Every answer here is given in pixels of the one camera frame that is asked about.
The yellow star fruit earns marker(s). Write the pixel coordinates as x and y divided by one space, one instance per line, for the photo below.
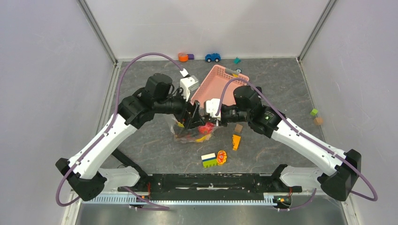
204 138

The tan wooden cube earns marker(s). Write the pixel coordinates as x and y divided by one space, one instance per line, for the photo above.
318 121

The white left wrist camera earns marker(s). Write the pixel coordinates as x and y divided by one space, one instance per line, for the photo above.
188 83

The white blue green brick stack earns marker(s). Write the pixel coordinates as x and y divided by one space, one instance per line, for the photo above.
209 160

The purple block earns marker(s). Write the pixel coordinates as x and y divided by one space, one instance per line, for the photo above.
191 56

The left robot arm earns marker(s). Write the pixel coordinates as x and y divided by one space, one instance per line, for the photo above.
83 171

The small red apple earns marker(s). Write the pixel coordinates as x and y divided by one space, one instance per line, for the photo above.
206 129

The orange round patterned toy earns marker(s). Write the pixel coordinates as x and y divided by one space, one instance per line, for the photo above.
221 157

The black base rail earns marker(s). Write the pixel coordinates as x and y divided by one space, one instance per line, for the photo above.
207 186

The pink plastic basket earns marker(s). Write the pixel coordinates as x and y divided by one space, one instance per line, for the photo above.
213 84

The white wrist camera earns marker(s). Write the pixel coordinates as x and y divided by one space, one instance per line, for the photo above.
211 108
188 83

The teal wedge block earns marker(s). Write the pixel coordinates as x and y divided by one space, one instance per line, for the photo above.
237 60

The orange yellow toy piece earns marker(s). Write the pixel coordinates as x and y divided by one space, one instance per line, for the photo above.
236 142

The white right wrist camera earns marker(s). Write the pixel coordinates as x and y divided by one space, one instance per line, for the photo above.
211 108

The clear zip top bag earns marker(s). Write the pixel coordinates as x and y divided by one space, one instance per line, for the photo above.
180 133

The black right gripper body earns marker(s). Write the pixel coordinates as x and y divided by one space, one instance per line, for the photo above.
232 114

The green cube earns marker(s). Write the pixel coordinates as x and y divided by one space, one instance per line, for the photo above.
314 112

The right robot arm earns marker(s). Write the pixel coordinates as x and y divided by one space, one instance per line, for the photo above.
335 172

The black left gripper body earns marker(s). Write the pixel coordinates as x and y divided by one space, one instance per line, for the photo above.
178 106

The blue toy car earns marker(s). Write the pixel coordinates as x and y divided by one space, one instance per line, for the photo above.
213 57

